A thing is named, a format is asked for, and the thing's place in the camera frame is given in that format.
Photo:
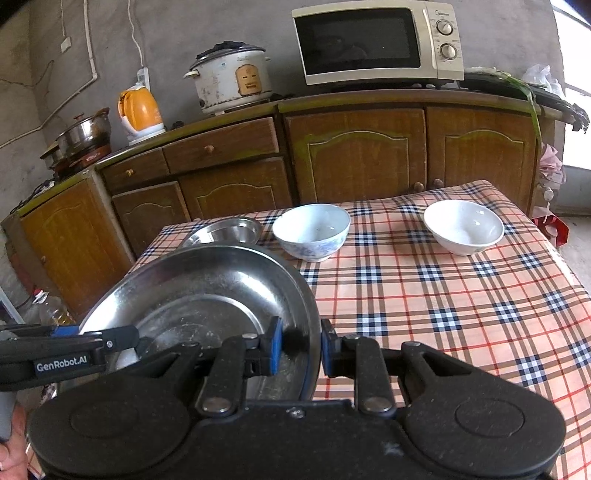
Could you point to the glass door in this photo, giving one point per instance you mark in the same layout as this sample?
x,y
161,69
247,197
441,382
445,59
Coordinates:
x,y
577,129

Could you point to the white power strip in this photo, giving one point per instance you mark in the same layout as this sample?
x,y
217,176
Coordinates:
x,y
144,78

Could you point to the brown wooden cabinet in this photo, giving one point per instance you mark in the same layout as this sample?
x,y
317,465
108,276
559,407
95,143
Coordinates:
x,y
355,157

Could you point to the white bowl with blue pattern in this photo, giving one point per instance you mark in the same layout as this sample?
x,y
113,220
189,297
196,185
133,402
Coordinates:
x,y
309,230

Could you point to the steel cooking pot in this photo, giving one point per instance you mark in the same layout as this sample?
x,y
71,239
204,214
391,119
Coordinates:
x,y
85,131

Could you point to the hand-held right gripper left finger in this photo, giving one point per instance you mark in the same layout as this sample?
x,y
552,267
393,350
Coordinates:
x,y
276,344

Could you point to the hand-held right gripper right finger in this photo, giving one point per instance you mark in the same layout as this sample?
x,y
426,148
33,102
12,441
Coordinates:
x,y
327,350

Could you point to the orange electric kettle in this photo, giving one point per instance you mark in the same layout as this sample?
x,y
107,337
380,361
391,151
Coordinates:
x,y
143,110

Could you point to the black flat tray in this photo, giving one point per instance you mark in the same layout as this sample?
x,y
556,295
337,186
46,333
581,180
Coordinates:
x,y
498,85

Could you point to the large steel plate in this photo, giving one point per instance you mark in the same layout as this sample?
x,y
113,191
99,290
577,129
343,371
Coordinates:
x,y
207,286

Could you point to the red induction cooker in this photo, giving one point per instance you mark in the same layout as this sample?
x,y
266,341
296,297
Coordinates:
x,y
87,159

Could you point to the green leafy stalk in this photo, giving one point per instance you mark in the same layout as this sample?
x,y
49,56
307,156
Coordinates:
x,y
531,99

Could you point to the white bowl with green print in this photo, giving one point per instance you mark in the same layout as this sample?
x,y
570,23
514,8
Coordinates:
x,y
461,226

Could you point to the clear plastic bag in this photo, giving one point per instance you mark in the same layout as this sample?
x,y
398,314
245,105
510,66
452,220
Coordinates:
x,y
542,78

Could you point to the pink folded umbrella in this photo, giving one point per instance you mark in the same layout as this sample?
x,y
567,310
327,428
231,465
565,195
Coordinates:
x,y
551,164

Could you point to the white rice cooker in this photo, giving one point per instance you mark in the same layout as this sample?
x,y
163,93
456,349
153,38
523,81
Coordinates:
x,y
221,78

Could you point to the cream microwave oven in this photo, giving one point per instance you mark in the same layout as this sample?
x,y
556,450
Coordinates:
x,y
360,41

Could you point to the person's left hand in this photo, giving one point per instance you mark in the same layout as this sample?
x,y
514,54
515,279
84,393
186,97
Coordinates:
x,y
16,461

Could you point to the yellow oil bottle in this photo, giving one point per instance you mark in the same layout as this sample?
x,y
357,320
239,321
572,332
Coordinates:
x,y
53,311

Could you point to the red shopping bag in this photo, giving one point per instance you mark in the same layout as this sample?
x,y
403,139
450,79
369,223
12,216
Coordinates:
x,y
558,230

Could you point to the white wall switch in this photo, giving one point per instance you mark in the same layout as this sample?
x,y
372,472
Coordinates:
x,y
66,44

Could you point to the plaid tablecloth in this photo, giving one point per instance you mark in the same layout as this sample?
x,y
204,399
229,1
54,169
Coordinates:
x,y
438,304

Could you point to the white wall conduit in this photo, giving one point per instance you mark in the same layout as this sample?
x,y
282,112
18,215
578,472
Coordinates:
x,y
93,69

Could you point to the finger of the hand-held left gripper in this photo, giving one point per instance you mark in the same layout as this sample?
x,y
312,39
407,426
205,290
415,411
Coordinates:
x,y
115,339

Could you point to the dark crumpled cloth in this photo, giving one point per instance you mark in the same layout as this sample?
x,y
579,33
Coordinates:
x,y
575,117

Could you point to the small steel plate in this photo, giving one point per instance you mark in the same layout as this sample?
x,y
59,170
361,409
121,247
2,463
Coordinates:
x,y
221,230

